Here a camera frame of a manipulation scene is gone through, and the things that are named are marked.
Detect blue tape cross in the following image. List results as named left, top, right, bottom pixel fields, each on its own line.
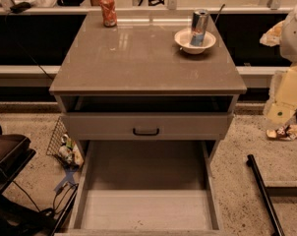
left=54, top=168, right=77, bottom=192

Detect white paper bowl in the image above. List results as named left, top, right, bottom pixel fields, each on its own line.
left=174, top=29, right=216, bottom=54

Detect closed grey drawer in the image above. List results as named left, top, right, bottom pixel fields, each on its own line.
left=61, top=113, right=233, bottom=141

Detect wire mesh basket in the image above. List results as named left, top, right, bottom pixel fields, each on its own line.
left=46, top=118, right=84, bottom=169

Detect black pole on floor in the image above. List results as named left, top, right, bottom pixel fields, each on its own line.
left=247, top=154, right=285, bottom=236

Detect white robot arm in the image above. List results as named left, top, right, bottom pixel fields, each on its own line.
left=280, top=5, right=297, bottom=63

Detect black drawer handle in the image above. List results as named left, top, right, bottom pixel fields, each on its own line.
left=132, top=128, right=160, bottom=137

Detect open bottom drawer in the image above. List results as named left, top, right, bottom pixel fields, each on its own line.
left=56, top=141, right=225, bottom=236

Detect grey counter cabinet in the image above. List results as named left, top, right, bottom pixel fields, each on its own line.
left=50, top=11, right=246, bottom=152

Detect orange soda can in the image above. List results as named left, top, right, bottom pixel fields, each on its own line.
left=99, top=0, right=117, bottom=28

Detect redbull can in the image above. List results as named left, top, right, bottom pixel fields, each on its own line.
left=190, top=9, right=209, bottom=46

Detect black floor cables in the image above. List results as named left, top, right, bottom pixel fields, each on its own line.
left=10, top=180, right=79, bottom=228

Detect crumpled snack bag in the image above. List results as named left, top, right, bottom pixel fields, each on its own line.
left=260, top=21, right=283, bottom=47

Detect black tray stand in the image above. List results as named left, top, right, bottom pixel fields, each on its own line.
left=0, top=125, right=35, bottom=194

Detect snack wrapper on floor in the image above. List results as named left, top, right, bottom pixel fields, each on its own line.
left=266, top=124, right=297, bottom=141

